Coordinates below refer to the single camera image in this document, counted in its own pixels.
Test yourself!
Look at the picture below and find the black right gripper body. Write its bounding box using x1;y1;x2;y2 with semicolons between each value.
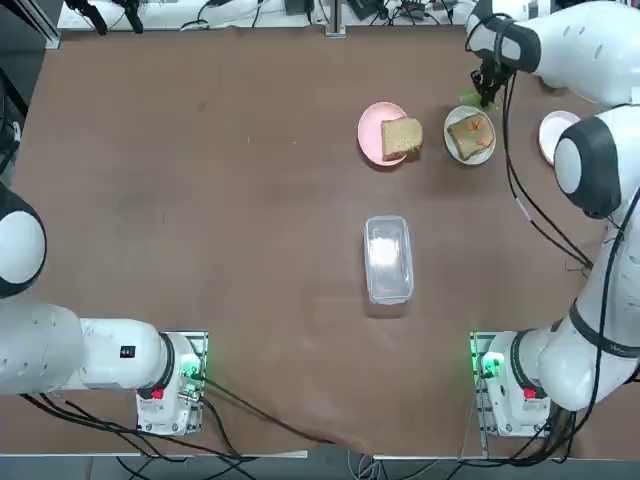
478;53;512;77

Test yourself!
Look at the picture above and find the green lettuce leaf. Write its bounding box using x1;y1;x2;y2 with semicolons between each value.
458;88;500;112

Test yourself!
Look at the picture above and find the brown bread slice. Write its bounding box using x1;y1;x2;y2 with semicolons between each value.
446;114;495;161
380;117;425;163

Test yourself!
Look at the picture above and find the pale plate under lettuce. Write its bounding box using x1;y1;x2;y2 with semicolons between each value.
538;110;584;166

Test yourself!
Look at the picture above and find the white plate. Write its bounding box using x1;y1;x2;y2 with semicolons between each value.
443;104;497;166

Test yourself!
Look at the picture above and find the pink plate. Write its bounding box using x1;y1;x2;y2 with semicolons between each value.
356;101;416;169

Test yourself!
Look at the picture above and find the clear plastic container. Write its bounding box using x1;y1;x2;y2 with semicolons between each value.
363;215;415;305

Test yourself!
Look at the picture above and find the black tripod leg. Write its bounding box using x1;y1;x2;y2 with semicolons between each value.
64;0;109;36
117;0;146;34

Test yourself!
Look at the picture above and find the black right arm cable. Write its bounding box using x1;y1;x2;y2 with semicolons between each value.
464;14;640;454

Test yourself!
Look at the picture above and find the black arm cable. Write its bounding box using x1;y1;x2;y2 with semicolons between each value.
19;374;346;459
464;14;640;454

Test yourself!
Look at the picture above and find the aluminium camera post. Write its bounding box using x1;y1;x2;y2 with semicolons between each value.
324;0;347;39

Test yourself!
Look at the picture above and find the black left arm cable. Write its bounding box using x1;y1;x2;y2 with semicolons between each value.
19;374;346;459

